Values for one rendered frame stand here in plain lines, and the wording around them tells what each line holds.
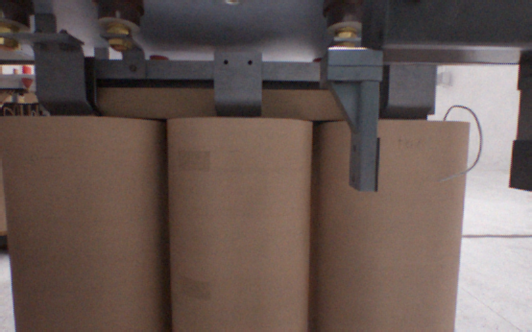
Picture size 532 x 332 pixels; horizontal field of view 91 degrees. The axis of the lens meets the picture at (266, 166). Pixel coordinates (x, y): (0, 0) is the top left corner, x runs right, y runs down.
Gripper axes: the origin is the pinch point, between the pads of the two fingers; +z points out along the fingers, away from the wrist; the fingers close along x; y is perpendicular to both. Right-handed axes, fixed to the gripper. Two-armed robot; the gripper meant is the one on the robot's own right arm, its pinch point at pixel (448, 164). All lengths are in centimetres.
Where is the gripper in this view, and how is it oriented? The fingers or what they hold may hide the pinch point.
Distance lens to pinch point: 25.1
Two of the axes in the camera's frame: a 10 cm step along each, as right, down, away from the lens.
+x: 10.0, 0.1, -0.1
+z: -0.1, 10.0, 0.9
